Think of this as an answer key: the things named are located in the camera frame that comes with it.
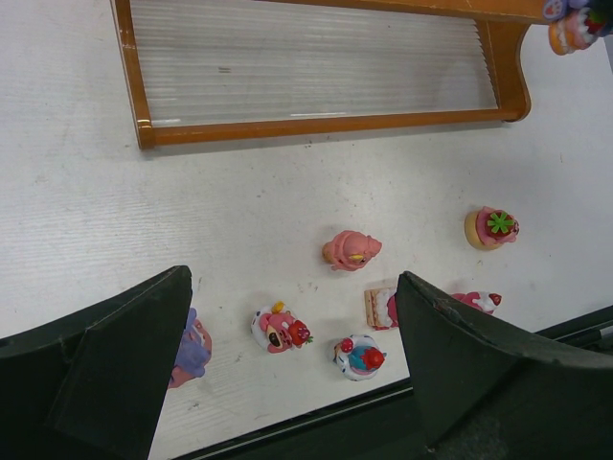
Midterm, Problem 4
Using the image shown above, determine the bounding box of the strawberry bear tart toy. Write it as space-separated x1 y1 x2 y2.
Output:
464 206 519 251

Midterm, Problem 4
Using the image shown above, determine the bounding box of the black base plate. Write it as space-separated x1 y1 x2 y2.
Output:
176 306 613 460

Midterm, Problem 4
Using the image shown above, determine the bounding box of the pink round bear toy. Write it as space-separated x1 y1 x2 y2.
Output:
322 230 382 272

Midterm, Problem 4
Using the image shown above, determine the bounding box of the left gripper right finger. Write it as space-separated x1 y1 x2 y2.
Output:
396 272 612 459

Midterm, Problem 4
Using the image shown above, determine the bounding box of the pink bear with cream hat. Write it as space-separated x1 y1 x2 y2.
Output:
451 291 502 315

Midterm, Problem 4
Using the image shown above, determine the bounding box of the blue red cupcake toy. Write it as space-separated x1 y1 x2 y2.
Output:
331 334 387 381

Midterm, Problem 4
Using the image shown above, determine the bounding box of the small red strawberry bear toy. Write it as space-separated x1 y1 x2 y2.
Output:
251 301 313 355

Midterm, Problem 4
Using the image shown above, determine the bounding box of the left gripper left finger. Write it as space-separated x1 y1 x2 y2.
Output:
1 265 193 459

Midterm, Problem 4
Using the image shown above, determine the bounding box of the red bear on cake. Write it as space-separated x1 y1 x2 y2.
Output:
364 287 398 331

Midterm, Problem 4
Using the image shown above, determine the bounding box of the purple bunny holding cake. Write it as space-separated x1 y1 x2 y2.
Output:
542 0 612 56

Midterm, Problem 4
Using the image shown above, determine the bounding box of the wooden three-tier shelf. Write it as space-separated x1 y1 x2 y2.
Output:
111 1 544 150

